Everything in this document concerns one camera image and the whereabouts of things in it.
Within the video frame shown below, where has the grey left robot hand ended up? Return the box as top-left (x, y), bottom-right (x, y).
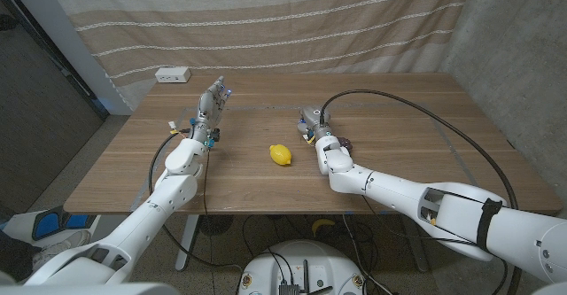
top-left (188, 75), bottom-right (233, 148)

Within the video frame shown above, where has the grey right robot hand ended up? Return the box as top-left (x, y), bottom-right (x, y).
top-left (297, 105), bottom-right (333, 144)

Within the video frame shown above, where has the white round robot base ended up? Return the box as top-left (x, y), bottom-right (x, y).
top-left (237, 239), bottom-right (367, 295)

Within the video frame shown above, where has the yellow lemon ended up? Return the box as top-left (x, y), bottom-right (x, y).
top-left (268, 144), bottom-right (293, 167)

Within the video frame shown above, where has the white power strip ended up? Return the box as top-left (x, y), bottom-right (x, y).
top-left (154, 66), bottom-right (192, 84)

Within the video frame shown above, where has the beige striped backdrop cloth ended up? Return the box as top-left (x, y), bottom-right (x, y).
top-left (42, 0), bottom-right (475, 110)

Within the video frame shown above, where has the yellow banana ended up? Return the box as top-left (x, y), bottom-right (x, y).
top-left (311, 217), bottom-right (337, 237)

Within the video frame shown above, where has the round black floor grille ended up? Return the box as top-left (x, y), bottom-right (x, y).
top-left (198, 214), bottom-right (235, 237)

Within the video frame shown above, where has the white table leg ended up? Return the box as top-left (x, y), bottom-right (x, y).
top-left (175, 213), bottom-right (200, 272)

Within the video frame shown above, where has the grey table leg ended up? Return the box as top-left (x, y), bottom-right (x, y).
top-left (400, 223), bottom-right (430, 273)

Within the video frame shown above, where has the white device with blue pads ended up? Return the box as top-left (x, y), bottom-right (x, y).
top-left (2, 205), bottom-right (101, 247)

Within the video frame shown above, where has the grey shoe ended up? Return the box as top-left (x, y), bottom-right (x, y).
top-left (33, 229), bottom-right (93, 261)

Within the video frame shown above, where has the white robot torso edge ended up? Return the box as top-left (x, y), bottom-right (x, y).
top-left (0, 282), bottom-right (181, 295)

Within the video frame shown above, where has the thin black left wrist cable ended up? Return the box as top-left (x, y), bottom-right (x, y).
top-left (201, 146), bottom-right (217, 295)

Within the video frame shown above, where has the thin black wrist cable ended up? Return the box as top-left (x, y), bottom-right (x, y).
top-left (361, 195), bottom-right (479, 246)
top-left (201, 146), bottom-right (217, 295)

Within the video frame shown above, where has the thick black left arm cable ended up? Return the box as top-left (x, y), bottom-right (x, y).
top-left (148, 128), bottom-right (244, 273)

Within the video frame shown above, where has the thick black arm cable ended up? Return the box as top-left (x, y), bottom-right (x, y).
top-left (318, 89), bottom-right (524, 295)
top-left (148, 128), bottom-right (244, 273)

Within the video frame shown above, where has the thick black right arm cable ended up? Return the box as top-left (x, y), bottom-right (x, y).
top-left (318, 89), bottom-right (524, 295)

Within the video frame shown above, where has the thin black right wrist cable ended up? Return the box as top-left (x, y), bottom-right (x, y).
top-left (361, 195), bottom-right (479, 246)

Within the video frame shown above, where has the white floor cable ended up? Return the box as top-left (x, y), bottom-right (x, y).
top-left (341, 214), bottom-right (393, 295)

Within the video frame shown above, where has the dark perforated wall panel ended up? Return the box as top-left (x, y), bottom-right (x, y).
top-left (0, 0), bottom-right (110, 214)

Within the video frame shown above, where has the black arm strap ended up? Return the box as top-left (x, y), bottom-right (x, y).
top-left (476, 198), bottom-right (504, 250)

